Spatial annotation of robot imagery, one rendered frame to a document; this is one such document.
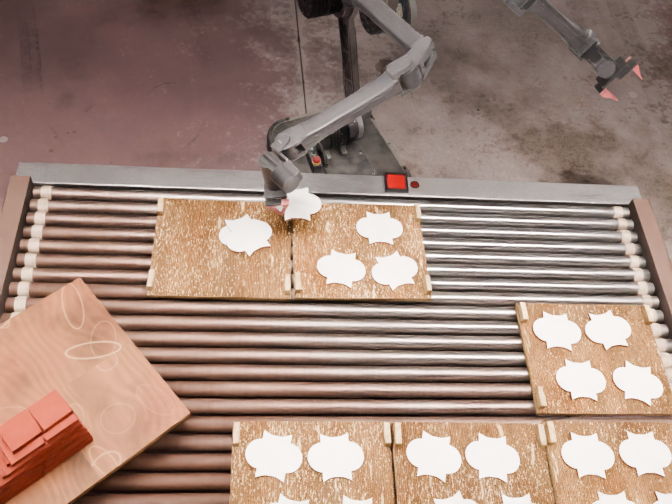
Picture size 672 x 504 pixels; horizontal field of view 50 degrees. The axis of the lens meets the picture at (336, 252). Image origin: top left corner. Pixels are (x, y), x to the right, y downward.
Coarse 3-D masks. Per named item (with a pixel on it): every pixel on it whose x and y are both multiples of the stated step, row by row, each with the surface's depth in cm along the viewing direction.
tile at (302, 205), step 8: (296, 192) 218; (304, 192) 219; (296, 200) 217; (304, 200) 217; (312, 200) 217; (280, 208) 214; (288, 208) 215; (296, 208) 215; (304, 208) 215; (312, 208) 216; (320, 208) 217; (288, 216) 213; (296, 216) 213; (304, 216) 214
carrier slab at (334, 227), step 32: (320, 224) 228; (352, 224) 229; (416, 224) 232; (320, 256) 221; (384, 256) 224; (416, 256) 225; (320, 288) 215; (352, 288) 216; (384, 288) 217; (416, 288) 218
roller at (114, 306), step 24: (120, 312) 207; (144, 312) 208; (168, 312) 208; (192, 312) 209; (216, 312) 210; (240, 312) 210; (264, 312) 211; (288, 312) 212; (312, 312) 212; (336, 312) 213; (360, 312) 214; (384, 312) 215; (408, 312) 216; (432, 312) 216; (456, 312) 217; (480, 312) 218; (504, 312) 219
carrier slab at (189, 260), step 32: (160, 224) 221; (192, 224) 222; (224, 224) 224; (288, 224) 226; (160, 256) 215; (192, 256) 216; (224, 256) 217; (256, 256) 218; (288, 256) 220; (160, 288) 209; (192, 288) 210; (224, 288) 211; (256, 288) 212
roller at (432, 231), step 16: (32, 224) 220; (48, 224) 221; (64, 224) 221; (80, 224) 222; (96, 224) 222; (112, 224) 223; (128, 224) 223; (144, 224) 223; (544, 240) 239; (560, 240) 239; (576, 240) 240; (592, 240) 240; (608, 240) 240; (624, 240) 241
